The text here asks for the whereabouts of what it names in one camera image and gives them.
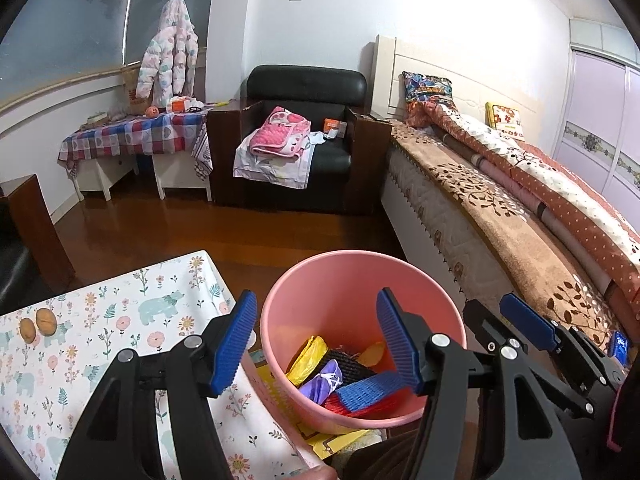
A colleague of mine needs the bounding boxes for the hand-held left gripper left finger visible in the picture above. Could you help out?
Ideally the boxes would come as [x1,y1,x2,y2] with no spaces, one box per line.
[56,289,258,480]

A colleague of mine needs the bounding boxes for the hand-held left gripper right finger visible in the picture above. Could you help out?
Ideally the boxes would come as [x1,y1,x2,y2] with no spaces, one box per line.
[375,287,583,480]

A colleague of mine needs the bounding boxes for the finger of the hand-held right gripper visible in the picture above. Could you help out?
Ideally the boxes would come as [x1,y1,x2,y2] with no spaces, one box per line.
[462,300,596,418]
[500,292,576,356]

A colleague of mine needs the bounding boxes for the round orange peel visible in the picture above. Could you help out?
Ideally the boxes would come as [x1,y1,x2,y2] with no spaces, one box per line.
[357,341,388,368]

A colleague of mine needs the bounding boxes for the black foam fruit net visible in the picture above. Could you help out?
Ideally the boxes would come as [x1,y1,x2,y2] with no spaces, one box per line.
[320,350,378,378]

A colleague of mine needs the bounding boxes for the blue foam fruit net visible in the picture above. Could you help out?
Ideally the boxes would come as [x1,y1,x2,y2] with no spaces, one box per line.
[334,371,406,406]

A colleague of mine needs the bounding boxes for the yellow plastic bag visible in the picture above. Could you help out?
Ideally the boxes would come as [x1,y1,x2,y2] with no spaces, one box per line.
[286,336,328,387]

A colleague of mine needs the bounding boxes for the red foam fruit net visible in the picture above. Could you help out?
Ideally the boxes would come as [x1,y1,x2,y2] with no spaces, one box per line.
[324,390,401,418]

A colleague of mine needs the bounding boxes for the pink plastic bucket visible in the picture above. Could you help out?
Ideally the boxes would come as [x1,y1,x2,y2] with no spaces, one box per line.
[260,250,467,436]

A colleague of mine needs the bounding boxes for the purple face mask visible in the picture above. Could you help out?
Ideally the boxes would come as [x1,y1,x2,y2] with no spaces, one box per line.
[300,360,345,403]

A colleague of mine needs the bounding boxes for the bed with cream headboard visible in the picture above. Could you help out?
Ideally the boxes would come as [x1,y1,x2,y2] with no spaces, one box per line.
[372,35,640,361]

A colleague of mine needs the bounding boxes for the floral bear tablecloth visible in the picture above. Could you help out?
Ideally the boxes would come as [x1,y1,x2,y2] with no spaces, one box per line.
[0,250,326,480]

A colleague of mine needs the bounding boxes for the brown floral blanket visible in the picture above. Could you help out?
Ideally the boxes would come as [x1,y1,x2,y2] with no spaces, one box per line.
[390,120,640,346]

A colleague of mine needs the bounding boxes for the person's dark pants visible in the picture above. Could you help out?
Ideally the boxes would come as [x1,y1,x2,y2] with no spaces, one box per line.
[345,430,426,480]

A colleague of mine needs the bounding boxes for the dotted patchwork quilt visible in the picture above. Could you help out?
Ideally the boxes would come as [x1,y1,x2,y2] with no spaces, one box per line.
[425,105,640,306]

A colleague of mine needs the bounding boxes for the white desk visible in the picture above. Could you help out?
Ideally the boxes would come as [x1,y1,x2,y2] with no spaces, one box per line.
[74,152,212,202]

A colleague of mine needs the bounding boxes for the large walnut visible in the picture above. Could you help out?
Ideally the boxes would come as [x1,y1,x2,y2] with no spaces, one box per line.
[36,307,60,336]

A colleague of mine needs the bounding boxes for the yellow patterned pillow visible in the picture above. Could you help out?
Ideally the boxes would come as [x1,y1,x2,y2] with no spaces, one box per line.
[485,101,526,142]

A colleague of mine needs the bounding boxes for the pink folded clothing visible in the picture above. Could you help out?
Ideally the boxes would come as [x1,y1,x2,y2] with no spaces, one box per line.
[250,106,311,161]

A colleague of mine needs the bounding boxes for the lilac wardrobe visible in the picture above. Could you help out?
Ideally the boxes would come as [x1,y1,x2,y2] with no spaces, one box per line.
[547,17,640,206]

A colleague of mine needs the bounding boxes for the colourful cartoon pillow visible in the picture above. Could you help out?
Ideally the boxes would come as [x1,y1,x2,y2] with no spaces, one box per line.
[402,71,458,126]

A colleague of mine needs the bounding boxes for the plaid tablecloth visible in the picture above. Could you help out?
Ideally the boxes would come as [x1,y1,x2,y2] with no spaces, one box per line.
[59,110,213,183]

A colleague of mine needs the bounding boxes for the black armchair with wooden sides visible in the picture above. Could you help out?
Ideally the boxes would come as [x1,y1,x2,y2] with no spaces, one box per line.
[0,175,76,311]
[207,65,393,217]

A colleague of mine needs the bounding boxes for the white patterned puffer jacket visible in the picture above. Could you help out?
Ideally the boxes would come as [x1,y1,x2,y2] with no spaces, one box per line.
[135,0,198,106]

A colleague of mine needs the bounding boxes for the large window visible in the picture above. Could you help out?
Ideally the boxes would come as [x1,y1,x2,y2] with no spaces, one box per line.
[0,0,221,106]

